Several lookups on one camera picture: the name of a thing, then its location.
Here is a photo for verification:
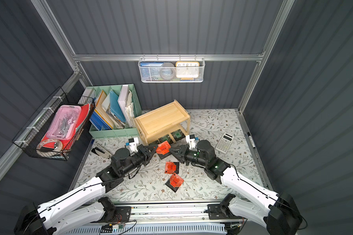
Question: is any green tea bag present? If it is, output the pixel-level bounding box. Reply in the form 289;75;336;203
161;135;174;145
171;129;185;142

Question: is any grey tape roll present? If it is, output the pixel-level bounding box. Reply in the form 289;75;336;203
159;62;175;81

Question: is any black stapler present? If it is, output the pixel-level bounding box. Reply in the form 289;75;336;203
91;146;113;159

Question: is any white wire wall basket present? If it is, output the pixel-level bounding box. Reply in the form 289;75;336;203
138;57;206;83

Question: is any pink plastic case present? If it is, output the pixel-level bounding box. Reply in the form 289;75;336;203
46;105;81;141

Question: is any red tea bag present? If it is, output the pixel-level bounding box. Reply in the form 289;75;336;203
165;162;179;174
156;141;171;160
165;173;184;193

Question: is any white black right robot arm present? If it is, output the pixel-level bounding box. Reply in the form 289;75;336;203
169;140;305;235

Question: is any clear tape roll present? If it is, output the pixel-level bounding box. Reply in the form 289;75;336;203
36;139;63;157

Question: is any white calculator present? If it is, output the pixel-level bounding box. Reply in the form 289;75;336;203
215;133;234;154

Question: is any blue box in wall basket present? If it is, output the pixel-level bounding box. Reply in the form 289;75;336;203
139;62;164;82

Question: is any yellow white clock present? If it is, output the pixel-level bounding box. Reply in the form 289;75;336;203
175;61;200;79

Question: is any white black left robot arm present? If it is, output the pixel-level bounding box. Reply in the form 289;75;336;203
14;145;158;235

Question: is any green file organizer box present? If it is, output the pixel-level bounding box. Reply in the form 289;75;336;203
82;84;142;139

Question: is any black wire side basket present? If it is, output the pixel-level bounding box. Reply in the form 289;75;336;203
12;87;95;161

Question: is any black marker pen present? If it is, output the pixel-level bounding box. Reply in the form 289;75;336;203
247;132;256;148

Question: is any wooden two-tier shelf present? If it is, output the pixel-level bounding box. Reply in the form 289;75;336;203
134;100;191;145

